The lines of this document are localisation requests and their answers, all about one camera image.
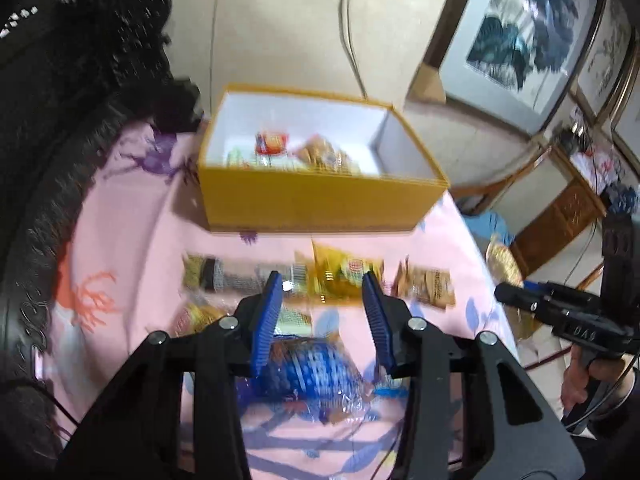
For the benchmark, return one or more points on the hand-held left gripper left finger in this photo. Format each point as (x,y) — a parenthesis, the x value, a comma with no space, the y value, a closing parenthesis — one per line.
(262,325)

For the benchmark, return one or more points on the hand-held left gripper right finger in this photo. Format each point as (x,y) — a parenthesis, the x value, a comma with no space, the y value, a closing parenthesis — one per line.
(377,320)

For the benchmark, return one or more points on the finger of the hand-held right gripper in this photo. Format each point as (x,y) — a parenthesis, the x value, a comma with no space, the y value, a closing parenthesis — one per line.
(565,291)
(515,299)

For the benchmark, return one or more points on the clear round-cracker packet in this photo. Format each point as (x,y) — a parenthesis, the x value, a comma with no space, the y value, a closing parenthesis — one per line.
(502,260)

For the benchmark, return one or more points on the long dark clear-wrapped packet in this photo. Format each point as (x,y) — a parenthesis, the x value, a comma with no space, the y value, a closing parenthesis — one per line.
(230,275)

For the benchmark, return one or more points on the tan snack packet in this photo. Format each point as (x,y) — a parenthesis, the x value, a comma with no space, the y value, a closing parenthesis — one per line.
(427,285)

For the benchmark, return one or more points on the yellow crinkled snack packet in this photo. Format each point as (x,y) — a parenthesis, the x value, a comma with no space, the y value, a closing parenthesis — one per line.
(340,270)

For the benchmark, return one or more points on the blue snack packet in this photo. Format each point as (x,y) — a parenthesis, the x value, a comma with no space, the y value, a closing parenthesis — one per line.
(310,370)

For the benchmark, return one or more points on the yellow cardboard box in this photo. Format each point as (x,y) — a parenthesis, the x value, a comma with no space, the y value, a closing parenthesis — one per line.
(310,200)

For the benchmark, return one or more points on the green and white snack packet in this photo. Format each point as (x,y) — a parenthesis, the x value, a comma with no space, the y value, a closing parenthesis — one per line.
(250,158)

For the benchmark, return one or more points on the red round-cookie packet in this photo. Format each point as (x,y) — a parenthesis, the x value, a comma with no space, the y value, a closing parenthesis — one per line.
(272,142)

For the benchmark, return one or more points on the person's right hand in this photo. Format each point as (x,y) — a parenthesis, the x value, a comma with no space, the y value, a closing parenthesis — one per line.
(574,380)

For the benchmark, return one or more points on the carved wooden armchair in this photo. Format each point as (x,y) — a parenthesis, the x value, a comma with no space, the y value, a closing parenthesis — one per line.
(560,220)

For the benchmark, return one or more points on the blue cloth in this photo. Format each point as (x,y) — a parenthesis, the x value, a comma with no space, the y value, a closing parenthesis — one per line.
(492,225)

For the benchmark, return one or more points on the pink printed cloth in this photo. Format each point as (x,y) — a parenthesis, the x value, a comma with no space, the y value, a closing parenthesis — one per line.
(140,240)

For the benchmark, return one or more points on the cardboard corner protector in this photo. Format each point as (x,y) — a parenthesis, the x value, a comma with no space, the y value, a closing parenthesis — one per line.
(427,85)

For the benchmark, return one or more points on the framed ink painting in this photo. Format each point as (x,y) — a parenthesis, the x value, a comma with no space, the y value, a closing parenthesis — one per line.
(607,45)

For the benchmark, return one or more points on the framed lotus painting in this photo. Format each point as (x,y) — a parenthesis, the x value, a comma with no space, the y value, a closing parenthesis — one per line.
(520,30)

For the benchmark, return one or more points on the dark carved wooden bench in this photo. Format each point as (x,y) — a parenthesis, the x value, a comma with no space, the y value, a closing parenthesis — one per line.
(50,110)

